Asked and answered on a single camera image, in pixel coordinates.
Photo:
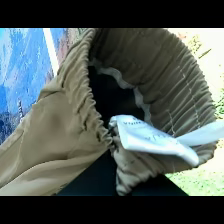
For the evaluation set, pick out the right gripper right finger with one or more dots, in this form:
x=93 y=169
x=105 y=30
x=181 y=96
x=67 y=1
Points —
x=161 y=187

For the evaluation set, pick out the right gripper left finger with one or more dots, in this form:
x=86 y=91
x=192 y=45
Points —
x=98 y=180

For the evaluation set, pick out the khaki elastic-waist pants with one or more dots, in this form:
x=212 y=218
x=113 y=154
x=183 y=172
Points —
x=60 y=133

